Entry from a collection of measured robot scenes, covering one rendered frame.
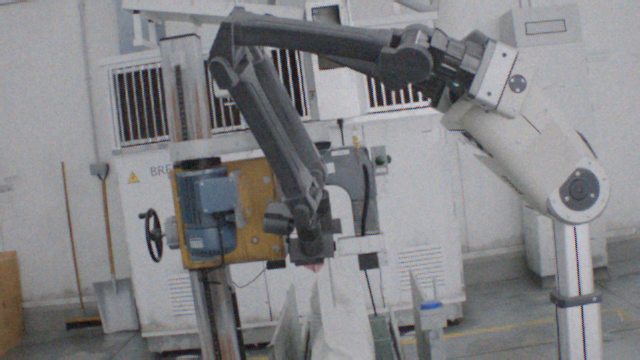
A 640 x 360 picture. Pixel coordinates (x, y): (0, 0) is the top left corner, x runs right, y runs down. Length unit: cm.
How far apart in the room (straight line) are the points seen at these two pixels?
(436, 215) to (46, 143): 345
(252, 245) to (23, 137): 474
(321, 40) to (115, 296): 524
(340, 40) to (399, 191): 370
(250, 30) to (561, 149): 69
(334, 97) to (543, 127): 308
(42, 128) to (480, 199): 377
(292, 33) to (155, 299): 403
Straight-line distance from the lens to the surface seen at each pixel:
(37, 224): 700
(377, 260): 244
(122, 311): 656
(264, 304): 527
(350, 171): 240
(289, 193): 172
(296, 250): 188
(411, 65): 145
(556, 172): 171
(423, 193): 517
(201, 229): 225
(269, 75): 208
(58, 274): 699
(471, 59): 146
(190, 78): 251
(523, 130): 162
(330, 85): 463
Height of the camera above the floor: 139
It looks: 3 degrees down
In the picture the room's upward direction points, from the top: 7 degrees counter-clockwise
